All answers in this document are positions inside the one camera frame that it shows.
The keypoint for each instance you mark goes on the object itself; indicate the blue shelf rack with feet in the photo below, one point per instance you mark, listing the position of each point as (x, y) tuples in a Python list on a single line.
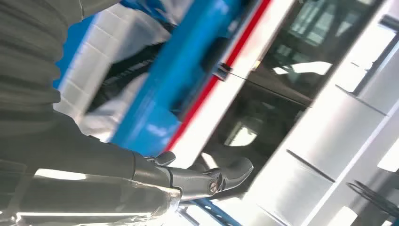
[(174, 78)]

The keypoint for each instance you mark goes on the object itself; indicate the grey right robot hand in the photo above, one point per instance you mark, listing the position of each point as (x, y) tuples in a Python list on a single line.
[(78, 162)]

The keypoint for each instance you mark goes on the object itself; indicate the black plastic part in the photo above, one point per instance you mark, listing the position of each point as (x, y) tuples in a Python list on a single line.
[(124, 71)]

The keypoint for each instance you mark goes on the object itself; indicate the white vehicle with red stripe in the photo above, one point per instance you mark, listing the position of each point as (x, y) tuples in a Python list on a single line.
[(327, 124)]

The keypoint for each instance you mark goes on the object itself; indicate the white plastic bin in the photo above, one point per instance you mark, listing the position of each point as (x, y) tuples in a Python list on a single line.
[(103, 37)]

